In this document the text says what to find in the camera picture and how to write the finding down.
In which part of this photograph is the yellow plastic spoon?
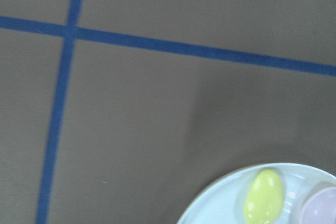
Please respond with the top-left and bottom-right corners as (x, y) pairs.
(244, 169), (285, 223)

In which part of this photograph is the pink plastic spoon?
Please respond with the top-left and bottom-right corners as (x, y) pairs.
(299, 187), (335, 224)

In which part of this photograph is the white round plate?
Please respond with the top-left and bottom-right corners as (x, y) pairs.
(178, 163), (335, 223)

